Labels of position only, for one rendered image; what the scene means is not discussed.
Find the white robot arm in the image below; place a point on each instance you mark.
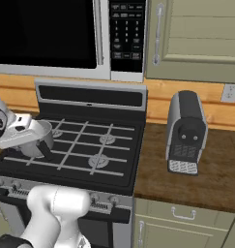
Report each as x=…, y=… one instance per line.
x=57, y=206

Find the black and silver stove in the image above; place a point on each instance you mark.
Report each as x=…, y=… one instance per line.
x=90, y=142

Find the black microwave door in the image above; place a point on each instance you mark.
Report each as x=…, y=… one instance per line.
x=41, y=32

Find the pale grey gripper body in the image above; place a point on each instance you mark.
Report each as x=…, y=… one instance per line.
x=23, y=135

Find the silver microwave oven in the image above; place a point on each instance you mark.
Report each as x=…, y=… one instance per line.
x=127, y=38

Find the black and silver coffee machine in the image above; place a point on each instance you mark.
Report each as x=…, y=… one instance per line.
x=186, y=129

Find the white wall outlet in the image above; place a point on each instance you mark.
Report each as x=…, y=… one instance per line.
x=229, y=93

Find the olive green cupboard door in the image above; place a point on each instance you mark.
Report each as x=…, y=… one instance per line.
x=234, y=234
x=173, y=237
x=199, y=38

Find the olive green drawer front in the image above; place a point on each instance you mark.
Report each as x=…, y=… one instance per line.
x=154, y=210

